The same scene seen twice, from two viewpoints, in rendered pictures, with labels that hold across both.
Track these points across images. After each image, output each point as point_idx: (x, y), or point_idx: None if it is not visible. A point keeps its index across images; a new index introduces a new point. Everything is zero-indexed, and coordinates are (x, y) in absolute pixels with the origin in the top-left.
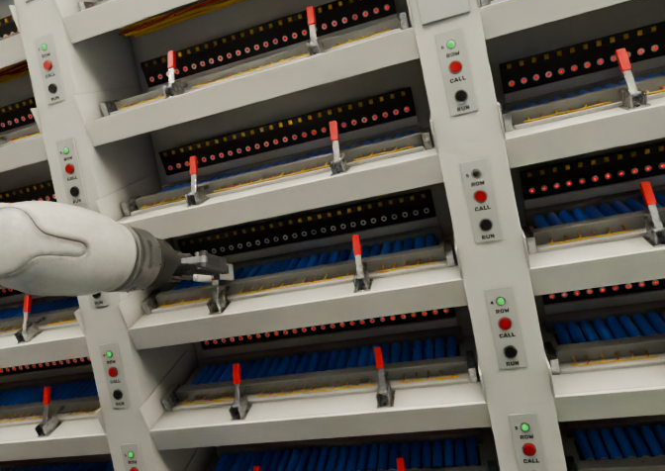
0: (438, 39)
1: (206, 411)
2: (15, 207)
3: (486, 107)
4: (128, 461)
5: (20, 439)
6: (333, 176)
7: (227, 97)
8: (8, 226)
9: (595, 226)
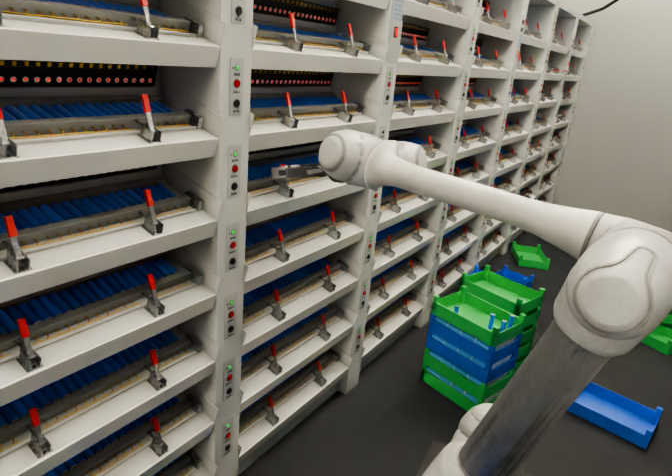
0: (388, 69)
1: (259, 263)
2: (422, 147)
3: (390, 104)
4: (228, 308)
5: (138, 326)
6: (349, 123)
7: (322, 64)
8: (425, 156)
9: None
